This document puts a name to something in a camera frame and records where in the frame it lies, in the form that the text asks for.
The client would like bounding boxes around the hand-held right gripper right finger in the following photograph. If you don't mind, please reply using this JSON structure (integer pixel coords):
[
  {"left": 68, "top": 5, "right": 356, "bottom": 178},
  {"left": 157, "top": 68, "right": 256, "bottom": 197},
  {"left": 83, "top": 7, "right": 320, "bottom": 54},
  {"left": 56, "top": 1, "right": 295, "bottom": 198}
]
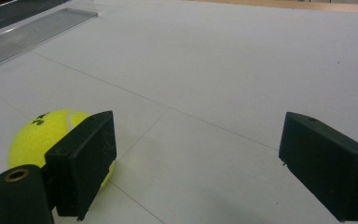
[{"left": 278, "top": 111, "right": 358, "bottom": 223}]

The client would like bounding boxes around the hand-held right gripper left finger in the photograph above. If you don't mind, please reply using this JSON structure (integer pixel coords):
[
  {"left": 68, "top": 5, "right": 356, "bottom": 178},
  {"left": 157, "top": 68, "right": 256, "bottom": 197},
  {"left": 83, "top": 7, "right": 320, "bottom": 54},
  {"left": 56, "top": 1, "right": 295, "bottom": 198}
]
[{"left": 44, "top": 110, "right": 117, "bottom": 222}]

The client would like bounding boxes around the yellow tennis ball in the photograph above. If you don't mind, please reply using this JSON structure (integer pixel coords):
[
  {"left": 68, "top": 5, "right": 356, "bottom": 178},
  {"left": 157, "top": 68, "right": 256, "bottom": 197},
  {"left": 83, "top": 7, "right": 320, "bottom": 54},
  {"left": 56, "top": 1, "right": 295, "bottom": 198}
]
[{"left": 7, "top": 109, "right": 117, "bottom": 189}]

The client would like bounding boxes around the clear plastic tray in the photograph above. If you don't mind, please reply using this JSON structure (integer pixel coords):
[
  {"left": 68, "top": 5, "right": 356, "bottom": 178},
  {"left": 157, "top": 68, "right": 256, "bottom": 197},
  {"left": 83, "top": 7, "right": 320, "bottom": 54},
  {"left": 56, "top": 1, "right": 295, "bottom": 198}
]
[{"left": 0, "top": 0, "right": 99, "bottom": 73}]

